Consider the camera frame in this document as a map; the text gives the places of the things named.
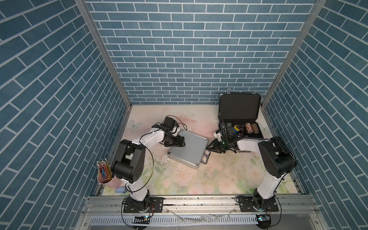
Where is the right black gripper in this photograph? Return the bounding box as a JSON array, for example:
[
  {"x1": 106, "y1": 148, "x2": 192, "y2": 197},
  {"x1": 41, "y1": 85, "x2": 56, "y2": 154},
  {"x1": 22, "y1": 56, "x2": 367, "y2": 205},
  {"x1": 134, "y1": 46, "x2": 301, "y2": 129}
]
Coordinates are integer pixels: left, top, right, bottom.
[{"x1": 205, "y1": 139, "x2": 230, "y2": 154}]

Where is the silver aluminium poker case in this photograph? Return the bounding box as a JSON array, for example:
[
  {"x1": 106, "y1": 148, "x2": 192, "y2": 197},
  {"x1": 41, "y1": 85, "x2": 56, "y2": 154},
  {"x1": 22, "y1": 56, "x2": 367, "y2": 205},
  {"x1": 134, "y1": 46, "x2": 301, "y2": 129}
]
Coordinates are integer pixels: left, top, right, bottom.
[{"x1": 167, "y1": 130, "x2": 211, "y2": 170}]

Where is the black poker case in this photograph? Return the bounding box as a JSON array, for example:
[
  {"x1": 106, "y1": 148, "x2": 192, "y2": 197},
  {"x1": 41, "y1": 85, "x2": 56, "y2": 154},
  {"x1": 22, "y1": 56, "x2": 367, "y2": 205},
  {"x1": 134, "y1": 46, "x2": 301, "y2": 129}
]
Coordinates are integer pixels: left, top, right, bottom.
[{"x1": 218, "y1": 93, "x2": 263, "y2": 139}]

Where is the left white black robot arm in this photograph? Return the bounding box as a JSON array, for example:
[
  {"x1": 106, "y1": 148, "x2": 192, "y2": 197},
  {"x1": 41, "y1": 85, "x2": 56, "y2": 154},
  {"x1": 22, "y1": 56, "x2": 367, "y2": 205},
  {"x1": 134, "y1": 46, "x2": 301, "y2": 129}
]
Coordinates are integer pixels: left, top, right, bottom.
[{"x1": 111, "y1": 128, "x2": 186, "y2": 202}]

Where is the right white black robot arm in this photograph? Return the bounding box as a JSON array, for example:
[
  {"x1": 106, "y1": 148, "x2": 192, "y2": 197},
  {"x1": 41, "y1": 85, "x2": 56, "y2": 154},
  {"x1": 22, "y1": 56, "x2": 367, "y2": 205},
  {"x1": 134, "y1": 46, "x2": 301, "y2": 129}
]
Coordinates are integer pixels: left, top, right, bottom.
[{"x1": 206, "y1": 136, "x2": 297, "y2": 211}]

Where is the yellow blue dealer button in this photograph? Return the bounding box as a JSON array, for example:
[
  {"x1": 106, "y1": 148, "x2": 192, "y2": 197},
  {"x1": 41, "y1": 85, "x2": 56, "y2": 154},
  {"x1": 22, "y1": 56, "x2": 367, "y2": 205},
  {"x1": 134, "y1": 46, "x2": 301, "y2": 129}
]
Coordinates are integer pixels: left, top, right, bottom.
[{"x1": 234, "y1": 125, "x2": 243, "y2": 133}]

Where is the red white chip stack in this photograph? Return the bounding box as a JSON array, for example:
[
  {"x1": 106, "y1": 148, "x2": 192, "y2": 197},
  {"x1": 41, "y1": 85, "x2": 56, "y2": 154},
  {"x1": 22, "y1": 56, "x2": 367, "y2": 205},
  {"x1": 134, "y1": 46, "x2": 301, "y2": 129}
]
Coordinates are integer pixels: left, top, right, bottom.
[{"x1": 245, "y1": 123, "x2": 254, "y2": 134}]

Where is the brown blue chip stack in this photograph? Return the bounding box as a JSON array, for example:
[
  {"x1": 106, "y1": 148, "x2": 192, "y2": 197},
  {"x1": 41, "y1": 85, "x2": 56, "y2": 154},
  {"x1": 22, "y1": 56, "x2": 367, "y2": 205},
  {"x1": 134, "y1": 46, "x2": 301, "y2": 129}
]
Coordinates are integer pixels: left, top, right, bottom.
[{"x1": 251, "y1": 123, "x2": 260, "y2": 134}]

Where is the pink pencil cup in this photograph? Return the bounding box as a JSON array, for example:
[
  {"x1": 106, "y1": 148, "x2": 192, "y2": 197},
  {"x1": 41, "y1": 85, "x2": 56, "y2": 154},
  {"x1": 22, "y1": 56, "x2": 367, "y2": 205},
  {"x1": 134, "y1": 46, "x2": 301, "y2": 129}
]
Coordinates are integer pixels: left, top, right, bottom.
[{"x1": 97, "y1": 171, "x2": 123, "y2": 189}]

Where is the coloured pencils bundle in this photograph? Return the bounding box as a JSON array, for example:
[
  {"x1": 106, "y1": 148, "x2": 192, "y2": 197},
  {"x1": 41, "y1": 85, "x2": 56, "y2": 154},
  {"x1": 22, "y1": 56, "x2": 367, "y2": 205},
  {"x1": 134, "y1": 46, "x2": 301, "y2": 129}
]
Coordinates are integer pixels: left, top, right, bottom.
[{"x1": 96, "y1": 158, "x2": 113, "y2": 182}]

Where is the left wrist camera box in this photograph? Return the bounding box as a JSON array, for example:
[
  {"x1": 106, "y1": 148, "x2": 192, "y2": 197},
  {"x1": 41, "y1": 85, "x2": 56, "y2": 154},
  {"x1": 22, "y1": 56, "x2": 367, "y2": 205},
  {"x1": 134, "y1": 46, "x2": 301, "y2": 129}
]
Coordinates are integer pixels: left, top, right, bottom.
[{"x1": 162, "y1": 116, "x2": 180, "y2": 133}]

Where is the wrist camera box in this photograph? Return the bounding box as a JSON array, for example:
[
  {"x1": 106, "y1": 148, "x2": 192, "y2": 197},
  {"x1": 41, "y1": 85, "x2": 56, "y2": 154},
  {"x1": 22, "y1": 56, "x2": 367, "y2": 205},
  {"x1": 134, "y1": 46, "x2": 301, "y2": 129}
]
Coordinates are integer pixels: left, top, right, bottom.
[
  {"x1": 221, "y1": 122, "x2": 237, "y2": 137},
  {"x1": 162, "y1": 116, "x2": 180, "y2": 133}
]

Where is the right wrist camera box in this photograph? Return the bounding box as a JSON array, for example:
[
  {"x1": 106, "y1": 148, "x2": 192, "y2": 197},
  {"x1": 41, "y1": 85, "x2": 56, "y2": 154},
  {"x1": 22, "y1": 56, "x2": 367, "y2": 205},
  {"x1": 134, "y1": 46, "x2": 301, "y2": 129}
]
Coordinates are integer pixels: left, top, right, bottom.
[{"x1": 221, "y1": 122, "x2": 237, "y2": 137}]

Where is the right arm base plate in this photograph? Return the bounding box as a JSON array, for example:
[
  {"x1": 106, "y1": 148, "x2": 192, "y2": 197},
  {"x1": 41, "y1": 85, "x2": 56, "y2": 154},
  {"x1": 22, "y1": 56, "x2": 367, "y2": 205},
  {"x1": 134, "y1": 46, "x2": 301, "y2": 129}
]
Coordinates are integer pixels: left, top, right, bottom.
[{"x1": 235, "y1": 195, "x2": 279, "y2": 212}]

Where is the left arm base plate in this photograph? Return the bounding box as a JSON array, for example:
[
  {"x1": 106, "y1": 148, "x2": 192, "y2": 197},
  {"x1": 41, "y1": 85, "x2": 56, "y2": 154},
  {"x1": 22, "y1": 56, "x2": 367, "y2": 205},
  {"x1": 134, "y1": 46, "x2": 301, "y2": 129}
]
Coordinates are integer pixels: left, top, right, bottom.
[{"x1": 123, "y1": 196, "x2": 164, "y2": 214}]

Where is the aluminium front rail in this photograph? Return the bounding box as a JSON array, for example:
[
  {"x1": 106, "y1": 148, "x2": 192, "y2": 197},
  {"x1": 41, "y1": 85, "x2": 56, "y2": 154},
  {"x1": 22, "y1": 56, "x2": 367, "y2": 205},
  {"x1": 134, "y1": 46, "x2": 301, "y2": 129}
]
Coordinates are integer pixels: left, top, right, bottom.
[{"x1": 81, "y1": 194, "x2": 321, "y2": 218}]

